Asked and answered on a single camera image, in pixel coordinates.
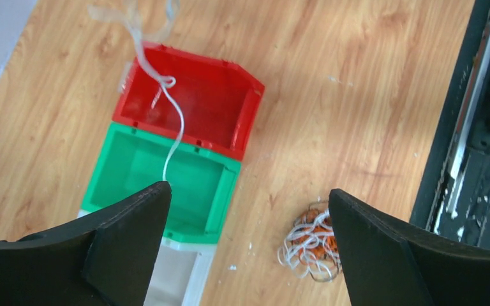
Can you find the red plastic bin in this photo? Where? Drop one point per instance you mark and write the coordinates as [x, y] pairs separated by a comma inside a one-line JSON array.
[[219, 100]]

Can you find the white plastic bin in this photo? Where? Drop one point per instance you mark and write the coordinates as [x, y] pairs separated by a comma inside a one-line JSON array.
[[180, 273]]

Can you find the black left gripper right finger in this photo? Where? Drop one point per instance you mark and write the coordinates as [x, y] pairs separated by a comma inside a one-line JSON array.
[[387, 261]]

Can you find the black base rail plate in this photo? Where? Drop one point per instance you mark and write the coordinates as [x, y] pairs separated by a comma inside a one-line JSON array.
[[453, 200]]

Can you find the green plastic bin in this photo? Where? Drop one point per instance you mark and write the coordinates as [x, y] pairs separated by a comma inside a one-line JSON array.
[[202, 181]]

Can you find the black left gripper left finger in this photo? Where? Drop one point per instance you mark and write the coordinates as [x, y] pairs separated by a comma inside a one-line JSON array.
[[103, 258]]

